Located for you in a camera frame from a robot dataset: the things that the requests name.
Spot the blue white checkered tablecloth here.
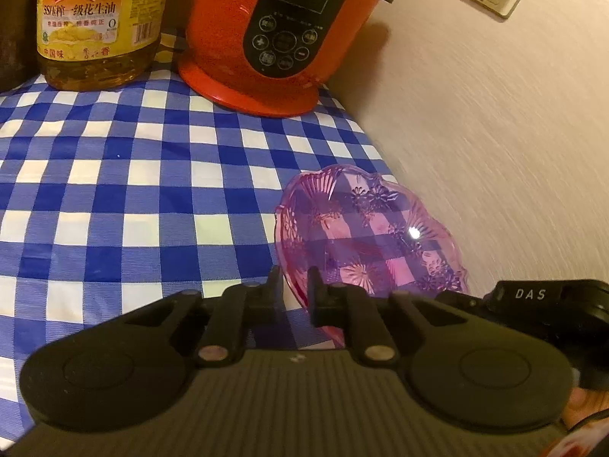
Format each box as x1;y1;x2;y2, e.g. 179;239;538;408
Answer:
0;29;429;377

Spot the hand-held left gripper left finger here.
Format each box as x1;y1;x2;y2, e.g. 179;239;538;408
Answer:
112;264;285;368

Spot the dark seasoning jar rack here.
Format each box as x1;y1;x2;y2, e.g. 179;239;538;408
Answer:
0;0;48;93

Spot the red electric pressure cooker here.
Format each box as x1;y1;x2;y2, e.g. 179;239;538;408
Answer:
177;0;395;117

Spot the cooking oil bottle yellow label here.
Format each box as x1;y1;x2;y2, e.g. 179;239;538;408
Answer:
35;0;177;91

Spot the purple transparent plastic plate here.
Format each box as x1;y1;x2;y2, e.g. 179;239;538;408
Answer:
275;163;472;344

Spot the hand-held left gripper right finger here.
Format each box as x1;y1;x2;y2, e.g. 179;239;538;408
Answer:
307;265;481;368

